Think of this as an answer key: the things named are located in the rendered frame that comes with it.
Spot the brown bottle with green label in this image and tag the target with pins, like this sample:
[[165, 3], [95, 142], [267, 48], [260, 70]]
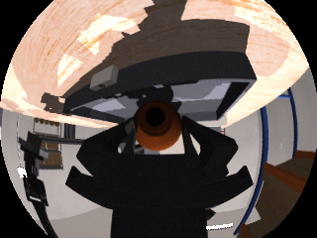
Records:
[[154, 116]]

